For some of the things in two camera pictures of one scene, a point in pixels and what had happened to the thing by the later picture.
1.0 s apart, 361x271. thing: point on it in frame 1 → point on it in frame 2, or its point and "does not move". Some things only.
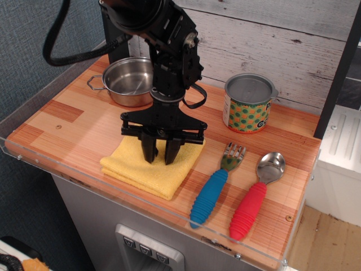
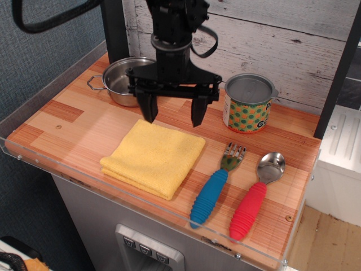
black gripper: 164,119 → 172,74
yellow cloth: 126,162 does not move
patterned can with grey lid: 247,103 does not move
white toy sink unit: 334,187 does not move
